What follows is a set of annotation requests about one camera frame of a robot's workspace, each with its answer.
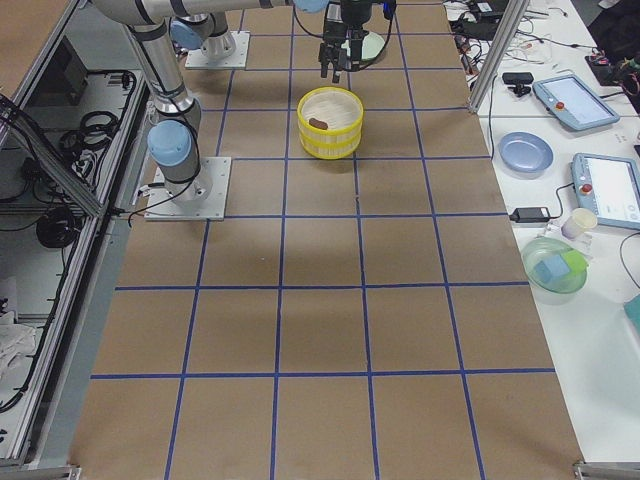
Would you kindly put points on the aluminium frame post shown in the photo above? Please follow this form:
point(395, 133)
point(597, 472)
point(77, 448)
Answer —
point(505, 32)

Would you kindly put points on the light green plate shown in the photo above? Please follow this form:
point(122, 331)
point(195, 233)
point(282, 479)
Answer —
point(372, 46)

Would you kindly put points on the blue plate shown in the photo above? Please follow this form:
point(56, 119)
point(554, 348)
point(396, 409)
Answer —
point(525, 154)

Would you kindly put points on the black webcam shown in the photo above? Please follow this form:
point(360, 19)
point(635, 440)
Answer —
point(519, 83)

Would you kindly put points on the upper teach pendant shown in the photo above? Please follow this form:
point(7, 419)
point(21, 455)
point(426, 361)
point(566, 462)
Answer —
point(573, 103)

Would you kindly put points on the yellow bamboo steamer basket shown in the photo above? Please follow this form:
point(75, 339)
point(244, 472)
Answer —
point(341, 109)
point(330, 150)

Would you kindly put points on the teach pendant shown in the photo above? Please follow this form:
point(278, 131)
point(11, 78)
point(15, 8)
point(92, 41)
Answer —
point(573, 103)
point(609, 187)

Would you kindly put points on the blue sponge block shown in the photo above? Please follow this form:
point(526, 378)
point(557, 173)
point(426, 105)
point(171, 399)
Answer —
point(551, 269)

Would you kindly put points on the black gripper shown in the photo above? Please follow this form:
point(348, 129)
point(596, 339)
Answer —
point(333, 31)
point(356, 15)

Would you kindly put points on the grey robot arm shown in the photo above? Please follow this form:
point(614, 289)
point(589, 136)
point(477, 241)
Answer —
point(191, 31)
point(148, 29)

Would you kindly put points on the clear green bowl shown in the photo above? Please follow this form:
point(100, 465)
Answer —
point(542, 247)

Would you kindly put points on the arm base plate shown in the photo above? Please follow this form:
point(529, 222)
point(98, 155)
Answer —
point(205, 199)
point(228, 51)

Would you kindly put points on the white cloth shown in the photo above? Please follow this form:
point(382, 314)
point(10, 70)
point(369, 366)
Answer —
point(17, 340)

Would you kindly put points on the lower teach pendant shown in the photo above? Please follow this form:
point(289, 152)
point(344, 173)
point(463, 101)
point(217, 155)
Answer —
point(609, 187)

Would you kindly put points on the paper cup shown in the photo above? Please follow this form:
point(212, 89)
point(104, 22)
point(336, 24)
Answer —
point(580, 221)

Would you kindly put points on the brown bun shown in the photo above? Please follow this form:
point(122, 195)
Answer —
point(319, 124)

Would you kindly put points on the green sponge block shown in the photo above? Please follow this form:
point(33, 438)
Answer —
point(575, 261)

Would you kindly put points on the black power adapter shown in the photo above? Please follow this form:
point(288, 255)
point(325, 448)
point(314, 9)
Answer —
point(530, 215)

